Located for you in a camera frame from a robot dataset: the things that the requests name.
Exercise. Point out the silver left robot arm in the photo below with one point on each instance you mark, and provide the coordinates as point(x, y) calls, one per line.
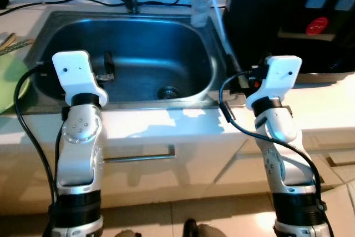
point(80, 154)

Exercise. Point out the stainless steel sink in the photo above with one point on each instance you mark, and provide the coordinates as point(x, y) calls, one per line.
point(138, 48)

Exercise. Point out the black countertop appliance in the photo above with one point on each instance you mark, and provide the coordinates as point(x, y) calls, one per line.
point(266, 26)

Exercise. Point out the round sink drain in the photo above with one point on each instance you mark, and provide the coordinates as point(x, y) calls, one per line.
point(168, 92)

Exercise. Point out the clear glass cup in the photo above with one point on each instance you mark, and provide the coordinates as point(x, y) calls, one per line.
point(199, 12)

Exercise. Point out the light green plate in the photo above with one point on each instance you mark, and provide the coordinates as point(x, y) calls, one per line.
point(8, 87)

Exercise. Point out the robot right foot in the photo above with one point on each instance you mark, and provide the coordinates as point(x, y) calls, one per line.
point(205, 231)

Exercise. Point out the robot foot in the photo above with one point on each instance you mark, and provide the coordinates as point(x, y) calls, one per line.
point(125, 233)
point(205, 231)

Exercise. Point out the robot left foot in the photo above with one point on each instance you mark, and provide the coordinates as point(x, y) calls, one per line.
point(125, 233)

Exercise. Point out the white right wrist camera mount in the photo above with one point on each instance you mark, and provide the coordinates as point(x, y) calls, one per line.
point(280, 76)

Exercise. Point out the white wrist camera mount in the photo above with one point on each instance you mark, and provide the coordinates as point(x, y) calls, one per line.
point(75, 73)
point(280, 76)

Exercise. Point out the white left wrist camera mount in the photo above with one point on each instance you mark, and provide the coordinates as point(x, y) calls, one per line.
point(75, 73)

